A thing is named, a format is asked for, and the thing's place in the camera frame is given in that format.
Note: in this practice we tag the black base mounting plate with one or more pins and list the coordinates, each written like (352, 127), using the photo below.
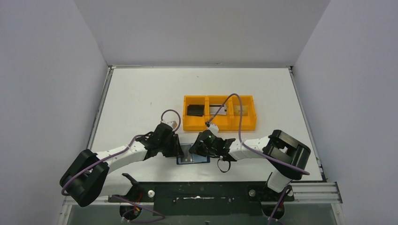
(205, 198)

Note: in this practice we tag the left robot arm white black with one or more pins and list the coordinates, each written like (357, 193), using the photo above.
(93, 174)

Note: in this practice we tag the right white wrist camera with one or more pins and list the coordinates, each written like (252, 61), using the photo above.
(212, 127)

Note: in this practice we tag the blue leather card holder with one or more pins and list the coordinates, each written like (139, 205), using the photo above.
(197, 159)

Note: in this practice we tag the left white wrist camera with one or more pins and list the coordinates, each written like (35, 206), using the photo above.
(173, 124)

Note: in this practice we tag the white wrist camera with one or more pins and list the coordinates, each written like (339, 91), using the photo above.
(212, 127)
(173, 124)

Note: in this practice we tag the black card in bin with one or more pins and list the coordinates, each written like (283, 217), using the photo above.
(195, 110)

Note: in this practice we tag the orange three-compartment bin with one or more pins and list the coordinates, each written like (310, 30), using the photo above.
(228, 114)

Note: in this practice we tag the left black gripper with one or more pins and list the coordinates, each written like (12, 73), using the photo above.
(175, 149)

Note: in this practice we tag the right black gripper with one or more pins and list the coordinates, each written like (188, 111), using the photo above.
(199, 146)

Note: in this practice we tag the gold card in bin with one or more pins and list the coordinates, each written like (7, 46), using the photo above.
(237, 110)

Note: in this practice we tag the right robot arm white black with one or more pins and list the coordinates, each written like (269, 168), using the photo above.
(288, 156)

